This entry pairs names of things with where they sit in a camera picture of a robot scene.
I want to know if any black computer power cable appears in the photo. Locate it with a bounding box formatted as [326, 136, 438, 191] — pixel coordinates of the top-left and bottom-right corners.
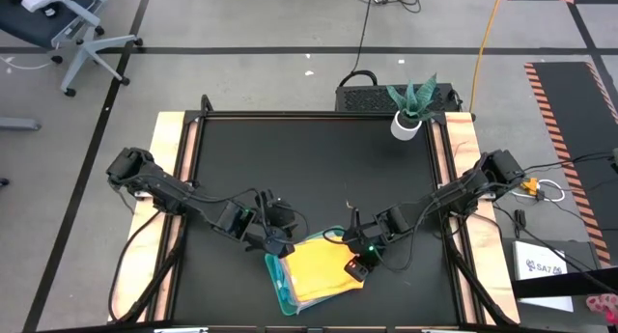
[337, 0, 379, 88]

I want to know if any black cable bundle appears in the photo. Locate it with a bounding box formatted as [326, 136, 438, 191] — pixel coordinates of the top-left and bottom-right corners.
[523, 151, 618, 180]

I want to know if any pink patterned object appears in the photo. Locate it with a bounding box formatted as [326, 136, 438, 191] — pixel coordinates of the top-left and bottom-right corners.
[585, 293, 618, 327]

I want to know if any black corrugated cable sleeve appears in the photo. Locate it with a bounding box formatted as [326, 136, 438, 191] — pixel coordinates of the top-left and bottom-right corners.
[108, 209, 189, 324]
[441, 216, 520, 327]

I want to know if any orange microfiber towel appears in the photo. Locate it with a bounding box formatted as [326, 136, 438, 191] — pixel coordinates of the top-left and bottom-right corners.
[283, 235, 366, 304]

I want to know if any green artificial plant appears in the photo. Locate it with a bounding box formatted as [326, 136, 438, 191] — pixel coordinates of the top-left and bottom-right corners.
[385, 72, 441, 124]

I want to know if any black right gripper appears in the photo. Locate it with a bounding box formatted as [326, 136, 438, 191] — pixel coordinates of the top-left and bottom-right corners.
[341, 209, 387, 283]

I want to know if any white looped cable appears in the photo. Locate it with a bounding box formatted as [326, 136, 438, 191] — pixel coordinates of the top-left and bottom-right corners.
[514, 178, 567, 203]

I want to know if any white plant pot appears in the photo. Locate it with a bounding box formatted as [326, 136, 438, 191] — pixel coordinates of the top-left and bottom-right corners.
[389, 109, 425, 142]

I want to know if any long black floor cable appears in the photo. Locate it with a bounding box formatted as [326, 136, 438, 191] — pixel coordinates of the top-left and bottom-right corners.
[492, 203, 618, 295]

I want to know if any black aluminium table frame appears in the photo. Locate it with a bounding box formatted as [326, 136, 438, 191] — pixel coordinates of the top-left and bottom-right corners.
[147, 109, 520, 327]

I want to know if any white floor cable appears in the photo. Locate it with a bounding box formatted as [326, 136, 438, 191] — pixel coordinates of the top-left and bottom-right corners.
[0, 53, 54, 71]

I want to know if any black beam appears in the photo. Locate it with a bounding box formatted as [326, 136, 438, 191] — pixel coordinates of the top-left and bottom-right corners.
[510, 267, 618, 299]

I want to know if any grey floor bar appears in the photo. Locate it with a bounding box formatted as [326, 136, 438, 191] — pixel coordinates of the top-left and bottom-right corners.
[0, 117, 42, 131]

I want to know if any yellow extension cable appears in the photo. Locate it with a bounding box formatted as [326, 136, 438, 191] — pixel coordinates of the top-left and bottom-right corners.
[468, 0, 506, 113]

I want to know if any yellow power splitter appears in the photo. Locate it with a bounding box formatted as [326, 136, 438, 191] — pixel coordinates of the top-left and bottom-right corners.
[519, 177, 541, 197]

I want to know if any white paper box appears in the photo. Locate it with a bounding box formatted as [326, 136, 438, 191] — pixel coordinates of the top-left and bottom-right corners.
[511, 239, 576, 314]

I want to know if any black computer case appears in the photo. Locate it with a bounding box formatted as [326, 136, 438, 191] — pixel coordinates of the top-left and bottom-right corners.
[335, 83, 460, 113]

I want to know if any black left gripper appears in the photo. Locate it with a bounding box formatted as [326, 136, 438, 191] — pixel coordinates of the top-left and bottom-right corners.
[243, 190, 298, 260]

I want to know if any teal plastic tray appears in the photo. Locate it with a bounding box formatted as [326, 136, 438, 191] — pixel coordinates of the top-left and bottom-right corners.
[264, 225, 367, 318]

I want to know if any white office chair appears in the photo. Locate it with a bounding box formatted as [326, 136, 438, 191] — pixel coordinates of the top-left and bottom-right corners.
[0, 0, 145, 97]

